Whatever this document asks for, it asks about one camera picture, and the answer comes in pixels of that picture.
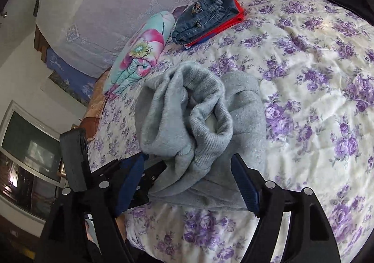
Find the bed with purple floral bedspread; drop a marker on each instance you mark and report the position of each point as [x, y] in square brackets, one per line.
[306, 105]

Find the brown satin pillow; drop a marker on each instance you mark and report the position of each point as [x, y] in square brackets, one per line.
[93, 117]

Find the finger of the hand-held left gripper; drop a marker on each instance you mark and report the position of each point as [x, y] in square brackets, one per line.
[152, 179]

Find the folded red garment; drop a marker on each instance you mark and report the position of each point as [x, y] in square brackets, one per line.
[230, 22]

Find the folded blue garment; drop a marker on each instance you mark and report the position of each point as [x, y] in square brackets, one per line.
[194, 44]

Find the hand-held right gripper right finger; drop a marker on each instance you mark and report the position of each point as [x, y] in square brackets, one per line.
[248, 190]

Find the blue printed cloth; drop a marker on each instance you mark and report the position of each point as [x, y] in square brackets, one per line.
[70, 73]

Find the wooden headboard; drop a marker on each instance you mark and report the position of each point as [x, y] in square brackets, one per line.
[39, 39]

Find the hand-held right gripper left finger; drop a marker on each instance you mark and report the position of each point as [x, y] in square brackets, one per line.
[128, 190]

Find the grey fleece pants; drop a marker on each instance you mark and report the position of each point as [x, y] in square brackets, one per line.
[175, 122]

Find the folded floral quilt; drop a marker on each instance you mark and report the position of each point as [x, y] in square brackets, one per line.
[140, 52]

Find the folded blue jeans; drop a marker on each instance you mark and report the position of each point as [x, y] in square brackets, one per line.
[201, 14]

